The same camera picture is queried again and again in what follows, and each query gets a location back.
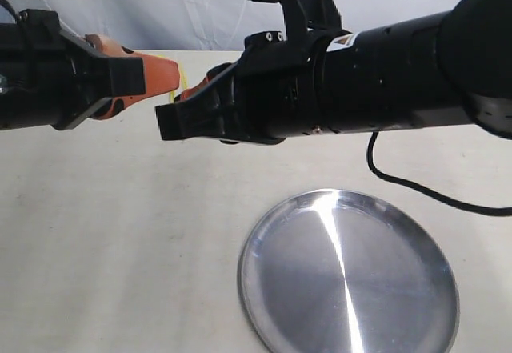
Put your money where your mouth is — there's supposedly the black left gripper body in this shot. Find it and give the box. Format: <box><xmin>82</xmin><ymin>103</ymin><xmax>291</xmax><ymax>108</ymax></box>
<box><xmin>15</xmin><ymin>9</ymin><xmax>144</xmax><ymax>130</ymax></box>

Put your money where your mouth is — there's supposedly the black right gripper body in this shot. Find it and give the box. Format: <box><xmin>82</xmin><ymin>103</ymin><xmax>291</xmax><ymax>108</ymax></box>
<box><xmin>218</xmin><ymin>30</ymin><xmax>332</xmax><ymax>145</ymax></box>

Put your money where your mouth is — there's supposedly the yellow plastic straw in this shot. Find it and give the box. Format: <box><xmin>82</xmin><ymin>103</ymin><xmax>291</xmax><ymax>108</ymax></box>
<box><xmin>158</xmin><ymin>55</ymin><xmax>189</xmax><ymax>103</ymax></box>

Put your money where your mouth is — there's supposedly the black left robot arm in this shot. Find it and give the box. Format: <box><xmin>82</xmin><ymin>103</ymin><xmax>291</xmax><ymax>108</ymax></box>
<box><xmin>1</xmin><ymin>0</ymin><xmax>180</xmax><ymax>130</ymax></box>

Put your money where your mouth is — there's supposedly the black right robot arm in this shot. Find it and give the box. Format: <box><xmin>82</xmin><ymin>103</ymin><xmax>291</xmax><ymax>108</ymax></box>
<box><xmin>155</xmin><ymin>0</ymin><xmax>511</xmax><ymax>145</ymax></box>

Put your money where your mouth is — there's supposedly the round silver metal plate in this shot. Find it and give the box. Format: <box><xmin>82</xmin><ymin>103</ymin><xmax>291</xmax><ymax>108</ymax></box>
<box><xmin>237</xmin><ymin>189</ymin><xmax>460</xmax><ymax>352</ymax></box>

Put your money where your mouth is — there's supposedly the black cable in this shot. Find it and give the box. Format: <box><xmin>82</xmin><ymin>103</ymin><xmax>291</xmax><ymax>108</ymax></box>
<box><xmin>366</xmin><ymin>130</ymin><xmax>512</xmax><ymax>216</ymax></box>

